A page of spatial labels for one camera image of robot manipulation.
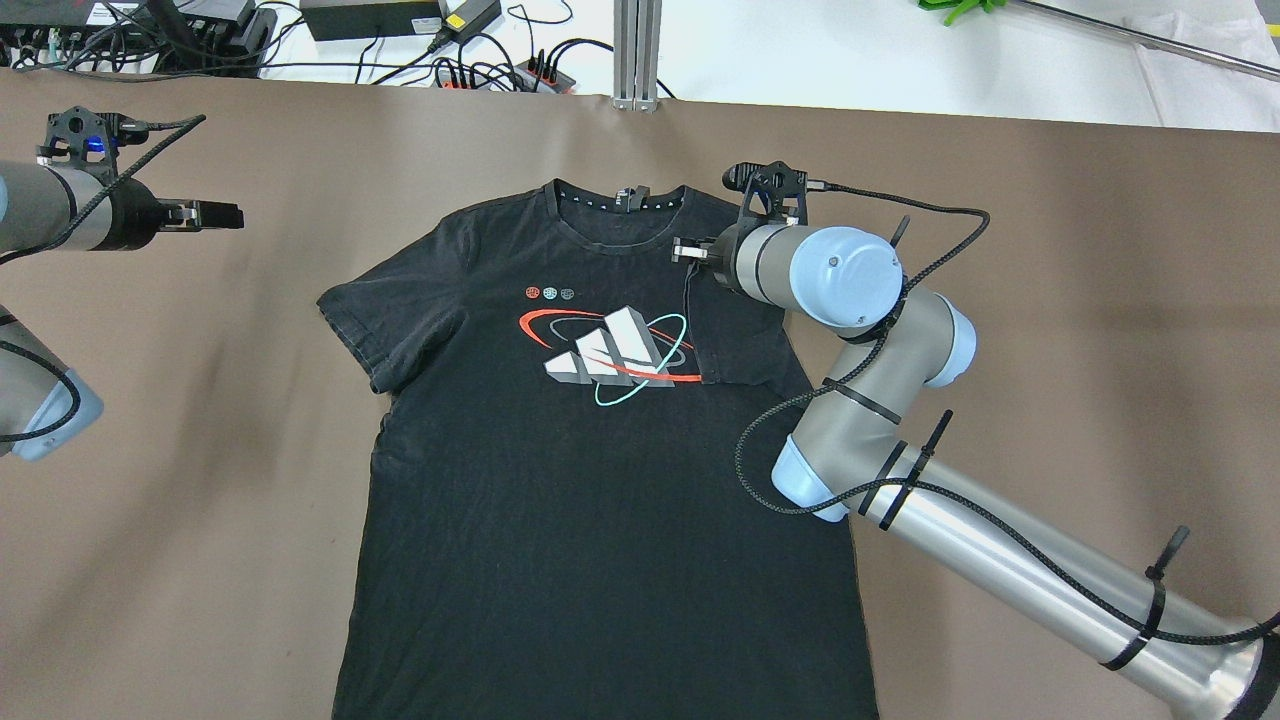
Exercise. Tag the aluminium frame post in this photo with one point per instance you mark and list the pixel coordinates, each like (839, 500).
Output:
(636, 32)

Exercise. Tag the green object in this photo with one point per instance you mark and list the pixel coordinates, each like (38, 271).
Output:
(954, 9)

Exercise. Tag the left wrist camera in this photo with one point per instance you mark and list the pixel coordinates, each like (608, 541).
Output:
(84, 140)

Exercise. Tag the power strip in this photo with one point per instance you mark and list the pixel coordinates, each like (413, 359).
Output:
(521, 79)

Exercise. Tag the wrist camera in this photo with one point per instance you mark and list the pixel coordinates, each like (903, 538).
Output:
(84, 140)
(772, 193)

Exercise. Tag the black power adapter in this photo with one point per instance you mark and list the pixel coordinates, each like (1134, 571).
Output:
(347, 20)

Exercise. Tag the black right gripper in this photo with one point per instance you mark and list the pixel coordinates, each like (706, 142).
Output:
(724, 258)

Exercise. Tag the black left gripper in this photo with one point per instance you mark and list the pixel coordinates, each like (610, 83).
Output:
(132, 215)

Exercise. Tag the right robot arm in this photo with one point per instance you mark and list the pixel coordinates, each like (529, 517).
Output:
(1042, 428)

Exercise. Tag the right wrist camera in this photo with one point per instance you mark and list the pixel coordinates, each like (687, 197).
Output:
(772, 193)

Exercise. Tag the black computer box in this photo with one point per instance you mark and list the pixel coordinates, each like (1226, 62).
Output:
(217, 38)

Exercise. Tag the black printed t-shirt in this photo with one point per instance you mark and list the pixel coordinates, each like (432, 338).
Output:
(555, 529)

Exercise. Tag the metal rod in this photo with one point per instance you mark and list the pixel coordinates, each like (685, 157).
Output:
(1154, 42)

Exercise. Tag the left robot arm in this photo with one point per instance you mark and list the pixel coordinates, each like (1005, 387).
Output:
(44, 401)

